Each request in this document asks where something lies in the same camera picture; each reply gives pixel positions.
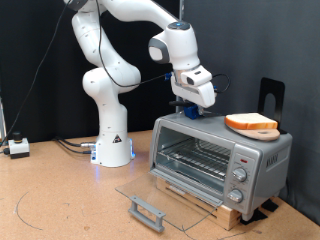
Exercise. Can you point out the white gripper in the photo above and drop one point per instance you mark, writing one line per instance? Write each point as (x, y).
(200, 95)

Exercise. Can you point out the slice of white bread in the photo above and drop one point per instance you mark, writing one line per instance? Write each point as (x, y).
(250, 120)

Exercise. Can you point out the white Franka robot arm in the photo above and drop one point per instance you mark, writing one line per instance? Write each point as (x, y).
(111, 110)

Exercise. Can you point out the silver oven knob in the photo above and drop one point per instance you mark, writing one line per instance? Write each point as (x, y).
(235, 195)
(240, 174)

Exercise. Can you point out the silver toaster oven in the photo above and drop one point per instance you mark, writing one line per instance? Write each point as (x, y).
(266, 163)

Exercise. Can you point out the small round wooden board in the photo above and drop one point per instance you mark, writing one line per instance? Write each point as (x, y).
(263, 135)

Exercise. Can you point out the black metal bookend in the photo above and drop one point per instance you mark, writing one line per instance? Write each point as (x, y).
(271, 87)

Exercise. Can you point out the slotted wooden block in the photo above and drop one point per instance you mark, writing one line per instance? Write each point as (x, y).
(230, 216)

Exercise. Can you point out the black foam pad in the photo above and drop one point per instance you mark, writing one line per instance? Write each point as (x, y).
(253, 216)
(270, 205)

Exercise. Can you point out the white power adapter box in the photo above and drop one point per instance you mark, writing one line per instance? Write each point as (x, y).
(19, 146)

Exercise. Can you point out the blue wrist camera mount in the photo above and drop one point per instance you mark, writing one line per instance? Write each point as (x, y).
(215, 89)

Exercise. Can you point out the metal frame post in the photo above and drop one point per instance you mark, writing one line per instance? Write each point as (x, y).
(2, 123)

